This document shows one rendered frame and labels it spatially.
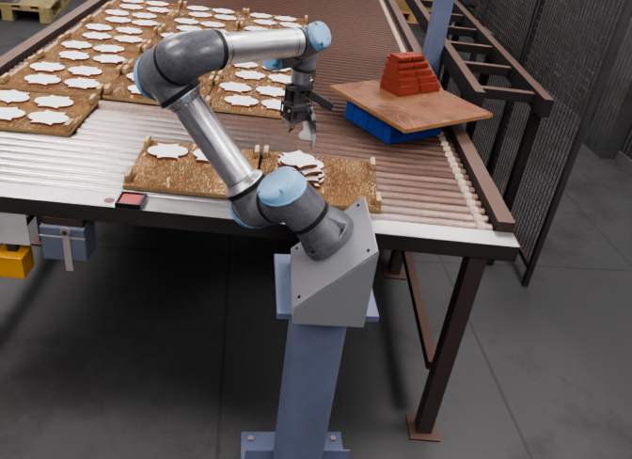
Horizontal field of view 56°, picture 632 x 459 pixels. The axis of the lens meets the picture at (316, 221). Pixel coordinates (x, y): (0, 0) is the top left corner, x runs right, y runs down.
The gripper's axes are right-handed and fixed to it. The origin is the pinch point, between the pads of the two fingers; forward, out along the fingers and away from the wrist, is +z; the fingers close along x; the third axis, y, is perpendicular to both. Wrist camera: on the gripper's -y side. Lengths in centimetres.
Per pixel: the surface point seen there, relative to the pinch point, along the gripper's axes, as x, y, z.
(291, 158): -0.8, 3.0, 6.1
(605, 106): -110, -373, 70
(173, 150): -32.5, 31.5, 12.9
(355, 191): 14.2, -14.1, 14.2
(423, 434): 53, -36, 107
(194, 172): -16.4, 30.6, 14.1
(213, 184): -6.4, 28.0, 14.1
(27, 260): -25, 84, 41
